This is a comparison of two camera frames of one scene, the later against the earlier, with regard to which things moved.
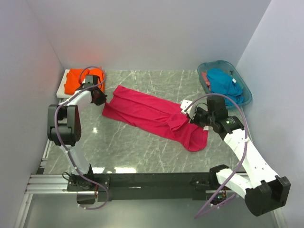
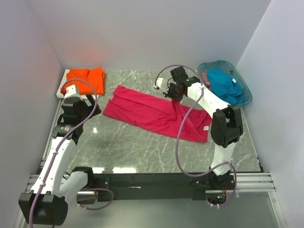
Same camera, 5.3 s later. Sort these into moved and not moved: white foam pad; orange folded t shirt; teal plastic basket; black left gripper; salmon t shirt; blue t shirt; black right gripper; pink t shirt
Moved: pink t shirt; black right gripper; black left gripper
Not moved: blue t shirt; orange folded t shirt; white foam pad; salmon t shirt; teal plastic basket
